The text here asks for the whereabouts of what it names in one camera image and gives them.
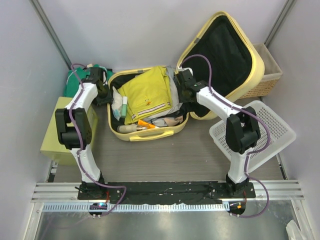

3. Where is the yellow-green shirt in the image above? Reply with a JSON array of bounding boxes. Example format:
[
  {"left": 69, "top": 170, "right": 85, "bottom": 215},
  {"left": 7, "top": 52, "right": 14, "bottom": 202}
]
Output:
[{"left": 117, "top": 66, "right": 173, "bottom": 125}]

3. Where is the yellow hard-shell suitcase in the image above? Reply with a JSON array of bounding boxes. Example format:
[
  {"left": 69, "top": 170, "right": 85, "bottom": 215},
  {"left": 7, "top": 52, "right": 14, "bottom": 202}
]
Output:
[{"left": 107, "top": 11, "right": 265, "bottom": 142}]

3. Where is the white plastic mesh basket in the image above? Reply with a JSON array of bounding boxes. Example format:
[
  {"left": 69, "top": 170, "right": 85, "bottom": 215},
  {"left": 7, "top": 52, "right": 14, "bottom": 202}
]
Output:
[{"left": 209, "top": 100, "right": 297, "bottom": 173}]

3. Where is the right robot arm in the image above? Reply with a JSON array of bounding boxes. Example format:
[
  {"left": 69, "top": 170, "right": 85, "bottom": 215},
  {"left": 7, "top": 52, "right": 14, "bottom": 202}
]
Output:
[{"left": 174, "top": 68, "right": 261, "bottom": 198}]

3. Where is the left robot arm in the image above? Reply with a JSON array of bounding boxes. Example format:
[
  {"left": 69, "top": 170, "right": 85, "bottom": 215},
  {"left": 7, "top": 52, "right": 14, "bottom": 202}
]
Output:
[{"left": 54, "top": 66, "right": 112, "bottom": 200}]

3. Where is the white tissue pack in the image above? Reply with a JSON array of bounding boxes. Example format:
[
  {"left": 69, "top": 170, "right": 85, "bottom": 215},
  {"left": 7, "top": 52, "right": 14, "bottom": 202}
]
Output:
[{"left": 111, "top": 86, "right": 123, "bottom": 121}]

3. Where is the green white tube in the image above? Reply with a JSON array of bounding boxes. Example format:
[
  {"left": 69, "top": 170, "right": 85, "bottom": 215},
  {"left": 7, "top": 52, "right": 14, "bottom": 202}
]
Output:
[{"left": 120, "top": 96, "right": 128, "bottom": 119}]

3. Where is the beige sock in suitcase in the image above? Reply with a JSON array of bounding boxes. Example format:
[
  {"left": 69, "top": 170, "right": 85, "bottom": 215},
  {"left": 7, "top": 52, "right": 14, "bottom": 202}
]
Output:
[{"left": 163, "top": 116, "right": 184, "bottom": 127}]

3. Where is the green jersey with G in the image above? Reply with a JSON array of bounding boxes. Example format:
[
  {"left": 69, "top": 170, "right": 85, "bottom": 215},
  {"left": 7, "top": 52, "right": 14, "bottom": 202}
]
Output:
[{"left": 62, "top": 63, "right": 114, "bottom": 98}]

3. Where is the beige cosmetic bottle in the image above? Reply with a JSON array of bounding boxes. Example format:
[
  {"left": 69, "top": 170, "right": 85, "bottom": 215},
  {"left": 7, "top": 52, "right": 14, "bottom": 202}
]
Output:
[{"left": 117, "top": 124, "right": 148, "bottom": 134}]

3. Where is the grey white folded garment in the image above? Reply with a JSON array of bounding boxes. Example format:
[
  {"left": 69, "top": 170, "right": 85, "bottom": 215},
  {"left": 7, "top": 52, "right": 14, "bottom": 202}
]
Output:
[{"left": 143, "top": 66, "right": 182, "bottom": 127}]

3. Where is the orange tube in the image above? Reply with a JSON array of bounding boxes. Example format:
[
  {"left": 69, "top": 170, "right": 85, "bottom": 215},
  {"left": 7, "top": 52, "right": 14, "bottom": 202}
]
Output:
[{"left": 137, "top": 119, "right": 158, "bottom": 129}]

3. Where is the yellow-green drawer box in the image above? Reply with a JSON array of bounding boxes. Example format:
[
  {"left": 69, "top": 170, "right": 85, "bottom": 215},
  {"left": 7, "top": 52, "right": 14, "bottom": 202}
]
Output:
[{"left": 40, "top": 96, "right": 99, "bottom": 166}]

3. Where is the wicker basket with liner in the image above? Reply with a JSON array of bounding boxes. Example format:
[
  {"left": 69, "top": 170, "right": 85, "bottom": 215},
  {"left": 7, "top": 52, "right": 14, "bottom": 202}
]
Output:
[{"left": 240, "top": 43, "right": 283, "bottom": 99}]

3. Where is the white crumpled plastic bag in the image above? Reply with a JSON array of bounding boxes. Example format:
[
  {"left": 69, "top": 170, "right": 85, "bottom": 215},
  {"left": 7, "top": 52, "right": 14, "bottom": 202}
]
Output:
[{"left": 285, "top": 220, "right": 306, "bottom": 240}]

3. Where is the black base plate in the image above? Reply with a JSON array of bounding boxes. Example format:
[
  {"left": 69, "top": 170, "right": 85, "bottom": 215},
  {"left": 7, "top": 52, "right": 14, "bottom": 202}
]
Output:
[{"left": 75, "top": 181, "right": 256, "bottom": 205}]

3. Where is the white slotted cable duct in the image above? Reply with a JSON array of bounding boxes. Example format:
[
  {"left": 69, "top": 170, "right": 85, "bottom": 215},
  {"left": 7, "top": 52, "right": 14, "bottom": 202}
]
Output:
[{"left": 42, "top": 201, "right": 230, "bottom": 213}]

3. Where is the aluminium rail frame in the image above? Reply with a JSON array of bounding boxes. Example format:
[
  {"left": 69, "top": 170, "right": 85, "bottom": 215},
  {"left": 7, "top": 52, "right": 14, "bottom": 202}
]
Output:
[{"left": 25, "top": 148, "right": 314, "bottom": 240}]

